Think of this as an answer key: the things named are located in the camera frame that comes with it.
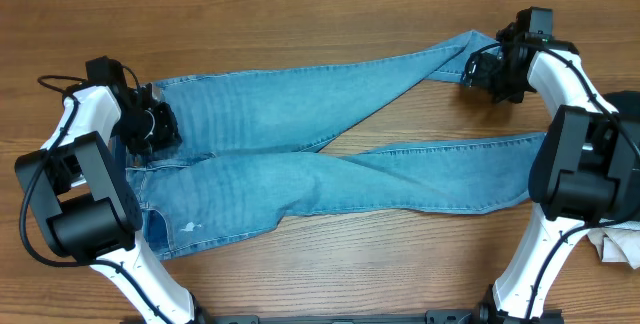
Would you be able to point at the blue denim jeans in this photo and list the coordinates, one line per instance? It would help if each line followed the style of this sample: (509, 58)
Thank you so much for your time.
(252, 152)

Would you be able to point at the black folded garment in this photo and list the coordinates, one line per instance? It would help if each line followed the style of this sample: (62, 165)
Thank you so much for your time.
(626, 102)

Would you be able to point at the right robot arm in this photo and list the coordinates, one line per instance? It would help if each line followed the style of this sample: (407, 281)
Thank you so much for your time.
(583, 175)

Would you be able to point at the beige folded cloth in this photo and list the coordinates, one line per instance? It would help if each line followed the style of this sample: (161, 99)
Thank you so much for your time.
(618, 244)

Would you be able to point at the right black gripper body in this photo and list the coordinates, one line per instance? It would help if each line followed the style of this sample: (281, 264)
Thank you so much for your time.
(486, 71)

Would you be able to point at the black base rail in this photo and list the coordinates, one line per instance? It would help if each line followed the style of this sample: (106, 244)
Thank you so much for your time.
(446, 316)

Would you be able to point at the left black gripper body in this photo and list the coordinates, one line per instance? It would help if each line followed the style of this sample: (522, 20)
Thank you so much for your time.
(146, 131)

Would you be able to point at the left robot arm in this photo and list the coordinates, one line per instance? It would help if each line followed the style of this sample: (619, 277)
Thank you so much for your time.
(78, 209)

